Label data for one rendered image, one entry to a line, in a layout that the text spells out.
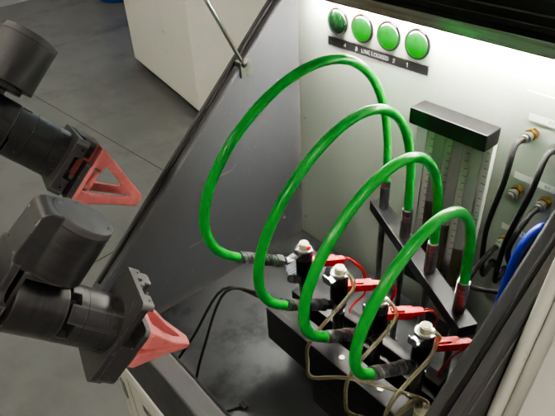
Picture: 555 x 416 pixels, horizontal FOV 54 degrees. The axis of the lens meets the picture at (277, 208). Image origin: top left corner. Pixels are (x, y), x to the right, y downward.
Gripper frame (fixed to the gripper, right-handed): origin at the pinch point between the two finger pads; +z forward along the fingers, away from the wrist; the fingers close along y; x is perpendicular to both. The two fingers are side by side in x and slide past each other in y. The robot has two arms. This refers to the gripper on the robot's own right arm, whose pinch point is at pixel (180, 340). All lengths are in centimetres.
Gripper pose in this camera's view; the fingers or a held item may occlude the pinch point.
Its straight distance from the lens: 62.7
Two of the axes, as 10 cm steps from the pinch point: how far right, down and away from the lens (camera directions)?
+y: 5.9, -7.9, -1.9
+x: -4.5, -5.1, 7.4
